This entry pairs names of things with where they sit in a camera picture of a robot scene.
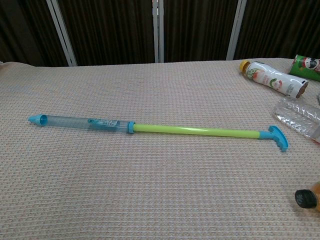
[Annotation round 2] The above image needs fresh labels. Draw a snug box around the blue and green plastic stick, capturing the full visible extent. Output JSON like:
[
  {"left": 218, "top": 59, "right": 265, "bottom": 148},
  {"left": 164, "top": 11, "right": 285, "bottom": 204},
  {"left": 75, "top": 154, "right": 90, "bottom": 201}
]
[{"left": 26, "top": 114, "right": 290, "bottom": 153}]

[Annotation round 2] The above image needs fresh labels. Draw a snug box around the beige woven tablecloth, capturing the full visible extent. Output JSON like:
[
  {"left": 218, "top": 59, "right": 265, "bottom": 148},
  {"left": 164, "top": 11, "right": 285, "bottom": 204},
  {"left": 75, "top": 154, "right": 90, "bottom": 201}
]
[{"left": 0, "top": 57, "right": 320, "bottom": 240}]

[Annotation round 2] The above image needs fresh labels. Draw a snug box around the black pleated screen panel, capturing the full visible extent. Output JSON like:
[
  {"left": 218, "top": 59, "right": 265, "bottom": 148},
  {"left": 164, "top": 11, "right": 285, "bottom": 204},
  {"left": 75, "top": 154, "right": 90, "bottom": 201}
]
[
  {"left": 57, "top": 0, "right": 156, "bottom": 66},
  {"left": 0, "top": 0, "right": 69, "bottom": 67},
  {"left": 236, "top": 0, "right": 320, "bottom": 61},
  {"left": 162, "top": 0, "right": 237, "bottom": 63}
]

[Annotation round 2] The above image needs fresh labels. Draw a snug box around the white bottle with yellow cap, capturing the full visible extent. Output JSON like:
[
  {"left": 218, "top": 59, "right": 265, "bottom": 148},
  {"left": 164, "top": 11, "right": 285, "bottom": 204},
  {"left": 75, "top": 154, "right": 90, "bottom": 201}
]
[{"left": 239, "top": 59, "right": 309, "bottom": 99}]

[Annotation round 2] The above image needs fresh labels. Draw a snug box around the clear crushed water bottle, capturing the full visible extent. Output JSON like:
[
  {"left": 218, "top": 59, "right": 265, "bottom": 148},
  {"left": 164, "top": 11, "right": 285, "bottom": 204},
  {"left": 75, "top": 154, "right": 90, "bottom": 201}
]
[{"left": 274, "top": 97, "right": 320, "bottom": 144}]

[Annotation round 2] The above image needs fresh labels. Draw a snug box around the green Pringles can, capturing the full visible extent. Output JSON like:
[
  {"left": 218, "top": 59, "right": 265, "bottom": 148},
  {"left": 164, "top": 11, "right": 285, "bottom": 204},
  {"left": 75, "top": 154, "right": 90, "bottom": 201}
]
[{"left": 287, "top": 54, "right": 320, "bottom": 82}]

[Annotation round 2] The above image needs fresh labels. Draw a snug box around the orange juice bottle black cap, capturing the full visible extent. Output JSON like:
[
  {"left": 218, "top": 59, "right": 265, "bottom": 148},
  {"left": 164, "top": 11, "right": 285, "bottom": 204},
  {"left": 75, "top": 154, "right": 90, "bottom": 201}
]
[{"left": 294, "top": 180, "right": 320, "bottom": 209}]

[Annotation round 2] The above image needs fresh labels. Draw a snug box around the white screen frame post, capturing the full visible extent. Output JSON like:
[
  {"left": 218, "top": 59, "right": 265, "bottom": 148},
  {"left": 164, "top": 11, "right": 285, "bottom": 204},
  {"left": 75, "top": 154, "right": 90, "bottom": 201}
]
[
  {"left": 151, "top": 0, "right": 165, "bottom": 63},
  {"left": 226, "top": 0, "right": 248, "bottom": 61},
  {"left": 46, "top": 0, "right": 78, "bottom": 67}
]

